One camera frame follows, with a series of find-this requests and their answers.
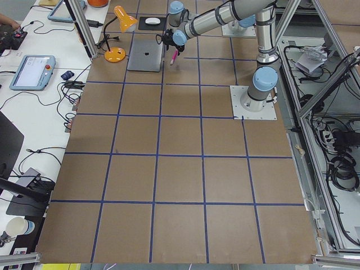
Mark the pink highlighter pen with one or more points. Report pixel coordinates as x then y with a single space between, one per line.
174 56

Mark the grey closed laptop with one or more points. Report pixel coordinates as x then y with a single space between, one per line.
145 56

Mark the orange cylindrical container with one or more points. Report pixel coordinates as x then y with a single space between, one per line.
98 3

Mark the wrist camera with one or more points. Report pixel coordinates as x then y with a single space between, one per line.
166 38

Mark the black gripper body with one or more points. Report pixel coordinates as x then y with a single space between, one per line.
178 47

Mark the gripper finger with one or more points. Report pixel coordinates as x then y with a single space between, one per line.
180 48

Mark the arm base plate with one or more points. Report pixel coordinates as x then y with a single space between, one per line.
244 108
229 31

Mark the white computer mouse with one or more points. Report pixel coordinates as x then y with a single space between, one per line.
152 21

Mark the dark blue checkered pouch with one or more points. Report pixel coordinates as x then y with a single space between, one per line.
67 75

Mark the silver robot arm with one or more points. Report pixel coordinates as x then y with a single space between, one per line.
244 23
237 16

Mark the black monitor stand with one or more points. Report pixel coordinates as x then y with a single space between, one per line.
26 201

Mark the black mousepad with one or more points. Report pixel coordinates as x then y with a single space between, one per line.
143 26

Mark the white paper cup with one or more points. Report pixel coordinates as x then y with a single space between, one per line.
19 226

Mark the blue teach pendant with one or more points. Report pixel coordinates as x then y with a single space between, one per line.
60 13
34 73

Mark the aluminium frame post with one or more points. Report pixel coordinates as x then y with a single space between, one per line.
82 27

